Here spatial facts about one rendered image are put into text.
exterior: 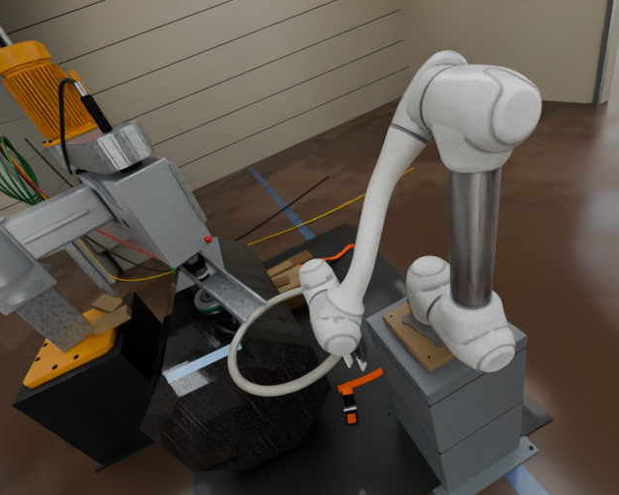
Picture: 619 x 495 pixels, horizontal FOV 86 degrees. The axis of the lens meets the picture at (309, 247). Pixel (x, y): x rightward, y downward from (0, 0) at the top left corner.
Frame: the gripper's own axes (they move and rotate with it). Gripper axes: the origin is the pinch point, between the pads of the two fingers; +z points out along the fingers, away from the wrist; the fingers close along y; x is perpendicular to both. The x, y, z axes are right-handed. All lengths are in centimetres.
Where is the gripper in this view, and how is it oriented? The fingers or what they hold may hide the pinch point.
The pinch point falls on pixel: (355, 359)
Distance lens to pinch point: 118.2
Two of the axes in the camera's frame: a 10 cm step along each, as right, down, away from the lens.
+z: 3.6, 8.0, 4.8
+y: -8.1, 0.1, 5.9
